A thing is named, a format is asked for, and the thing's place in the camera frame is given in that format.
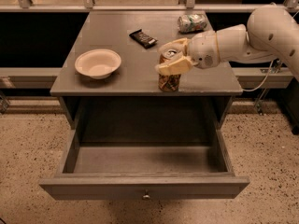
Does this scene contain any orange soda can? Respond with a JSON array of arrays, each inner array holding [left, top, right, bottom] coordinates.
[[158, 49, 180, 91]]

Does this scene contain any metal drawer knob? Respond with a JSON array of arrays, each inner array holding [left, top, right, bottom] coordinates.
[[142, 191, 150, 201]]

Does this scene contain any black snack bar wrapper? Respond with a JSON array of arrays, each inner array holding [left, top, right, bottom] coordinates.
[[129, 29, 157, 49]]

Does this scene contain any grey cabinet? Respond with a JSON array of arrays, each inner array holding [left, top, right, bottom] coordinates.
[[50, 10, 244, 130]]

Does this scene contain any crushed green white can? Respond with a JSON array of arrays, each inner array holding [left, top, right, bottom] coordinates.
[[178, 14, 207, 34]]

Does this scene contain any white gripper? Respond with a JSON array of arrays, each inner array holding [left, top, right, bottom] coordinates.
[[155, 31, 220, 76]]

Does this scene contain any white cable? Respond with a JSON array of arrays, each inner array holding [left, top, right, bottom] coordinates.
[[242, 59, 278, 93]]

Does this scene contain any white paper bowl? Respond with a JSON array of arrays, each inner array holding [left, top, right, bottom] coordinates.
[[75, 49, 121, 79]]

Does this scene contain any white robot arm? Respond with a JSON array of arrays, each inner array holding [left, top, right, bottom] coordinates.
[[155, 5, 299, 80]]

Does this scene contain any open grey top drawer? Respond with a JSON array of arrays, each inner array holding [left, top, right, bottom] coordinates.
[[38, 96, 250, 202]]

